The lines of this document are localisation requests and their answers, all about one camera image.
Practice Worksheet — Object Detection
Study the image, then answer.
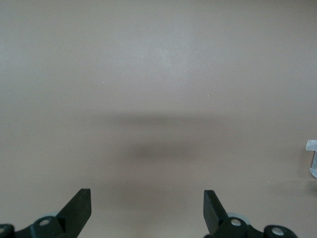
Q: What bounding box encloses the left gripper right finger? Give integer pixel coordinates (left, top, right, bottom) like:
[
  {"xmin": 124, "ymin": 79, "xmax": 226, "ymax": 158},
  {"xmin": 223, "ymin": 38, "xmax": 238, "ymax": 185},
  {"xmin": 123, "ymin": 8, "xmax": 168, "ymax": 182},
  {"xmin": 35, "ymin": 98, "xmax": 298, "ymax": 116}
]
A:
[{"xmin": 204, "ymin": 189, "xmax": 267, "ymax": 238}]

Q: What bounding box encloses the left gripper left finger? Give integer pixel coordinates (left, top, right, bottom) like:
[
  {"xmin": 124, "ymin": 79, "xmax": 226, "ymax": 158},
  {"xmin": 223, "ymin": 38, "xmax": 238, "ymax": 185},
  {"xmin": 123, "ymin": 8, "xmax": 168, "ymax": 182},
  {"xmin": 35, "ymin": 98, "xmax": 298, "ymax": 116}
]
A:
[{"xmin": 14, "ymin": 188, "xmax": 92, "ymax": 238}]

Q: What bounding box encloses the clear plastic egg box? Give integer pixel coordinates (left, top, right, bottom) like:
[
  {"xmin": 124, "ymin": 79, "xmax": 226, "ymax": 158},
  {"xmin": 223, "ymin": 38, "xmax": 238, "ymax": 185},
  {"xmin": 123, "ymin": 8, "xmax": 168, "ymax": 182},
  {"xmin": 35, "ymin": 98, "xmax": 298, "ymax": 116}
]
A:
[{"xmin": 309, "ymin": 150, "xmax": 317, "ymax": 179}]

